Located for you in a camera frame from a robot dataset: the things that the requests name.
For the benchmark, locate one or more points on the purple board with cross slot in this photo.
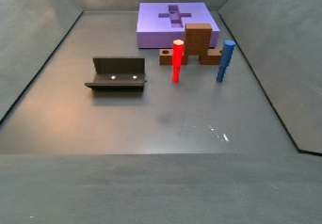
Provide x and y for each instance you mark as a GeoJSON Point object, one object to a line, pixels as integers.
{"type": "Point", "coordinates": [162, 20]}

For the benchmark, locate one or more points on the red cylindrical peg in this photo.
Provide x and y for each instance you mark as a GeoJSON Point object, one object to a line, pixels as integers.
{"type": "Point", "coordinates": [177, 60]}

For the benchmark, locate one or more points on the brown T-shaped block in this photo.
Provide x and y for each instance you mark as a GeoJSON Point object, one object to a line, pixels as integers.
{"type": "Point", "coordinates": [194, 45]}

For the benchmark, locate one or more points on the blue cylindrical peg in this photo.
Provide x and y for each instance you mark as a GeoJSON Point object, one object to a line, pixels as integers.
{"type": "Point", "coordinates": [225, 59]}

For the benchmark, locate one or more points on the black angle bracket fixture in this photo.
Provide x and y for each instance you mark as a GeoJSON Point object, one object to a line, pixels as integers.
{"type": "Point", "coordinates": [118, 72]}

